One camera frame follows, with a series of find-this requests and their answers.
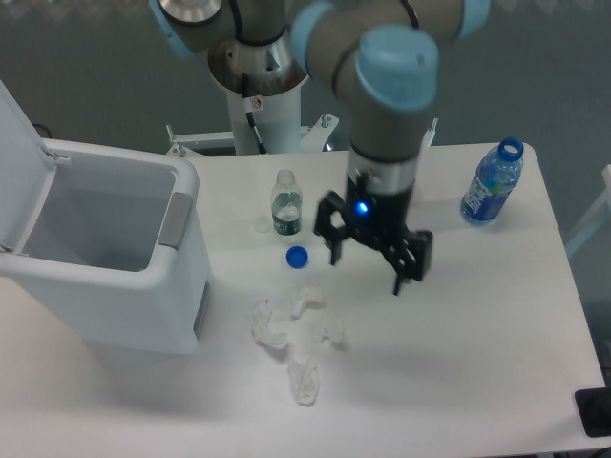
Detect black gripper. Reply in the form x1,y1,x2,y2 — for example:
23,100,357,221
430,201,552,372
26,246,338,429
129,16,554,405
313,175,433,296

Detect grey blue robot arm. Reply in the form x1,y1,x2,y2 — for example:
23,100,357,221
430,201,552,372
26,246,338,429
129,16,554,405
150,1,491,284

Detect white trash bin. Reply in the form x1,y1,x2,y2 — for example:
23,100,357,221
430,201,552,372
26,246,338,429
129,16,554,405
1,140,211,354

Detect white trash bin lid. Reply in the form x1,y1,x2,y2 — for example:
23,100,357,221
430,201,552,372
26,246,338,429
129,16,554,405
1,86,56,253

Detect crumpled white paper top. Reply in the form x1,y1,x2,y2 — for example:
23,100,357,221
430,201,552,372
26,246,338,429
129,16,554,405
289,286,327,319

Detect crumpled white paper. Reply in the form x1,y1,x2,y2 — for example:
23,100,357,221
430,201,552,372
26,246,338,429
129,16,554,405
312,310,345,344
287,358,320,406
251,299,288,350
289,286,327,319

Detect blue bottle cap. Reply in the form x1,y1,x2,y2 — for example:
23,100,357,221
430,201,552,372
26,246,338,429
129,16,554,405
285,245,309,269

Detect crumpled white paper right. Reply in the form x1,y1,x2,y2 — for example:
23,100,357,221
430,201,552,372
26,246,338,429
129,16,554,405
312,310,345,344

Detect clear green label bottle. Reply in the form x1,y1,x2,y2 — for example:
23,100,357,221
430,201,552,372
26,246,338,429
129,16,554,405
270,169,303,237

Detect white bottle cap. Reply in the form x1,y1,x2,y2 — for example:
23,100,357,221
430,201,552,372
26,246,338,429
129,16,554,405
254,218,271,234

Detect crumpled white paper left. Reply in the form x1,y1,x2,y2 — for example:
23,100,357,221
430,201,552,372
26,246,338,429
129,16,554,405
251,299,288,350

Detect crumpled white paper bottom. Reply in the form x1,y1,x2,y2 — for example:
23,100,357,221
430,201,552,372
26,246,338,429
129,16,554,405
287,358,320,406

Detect blue plastic bottle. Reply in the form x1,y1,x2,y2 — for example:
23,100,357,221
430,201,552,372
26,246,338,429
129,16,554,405
460,136,524,225

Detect black device table corner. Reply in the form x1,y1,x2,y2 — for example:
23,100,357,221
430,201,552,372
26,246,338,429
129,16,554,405
575,387,610,438

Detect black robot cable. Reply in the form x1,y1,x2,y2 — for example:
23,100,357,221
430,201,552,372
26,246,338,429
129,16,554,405
241,73,268,155

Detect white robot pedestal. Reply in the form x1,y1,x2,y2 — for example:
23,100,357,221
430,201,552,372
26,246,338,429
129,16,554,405
166,32,340,156

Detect white frame right edge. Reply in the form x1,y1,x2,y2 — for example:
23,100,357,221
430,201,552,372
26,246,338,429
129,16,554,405
564,165,610,259

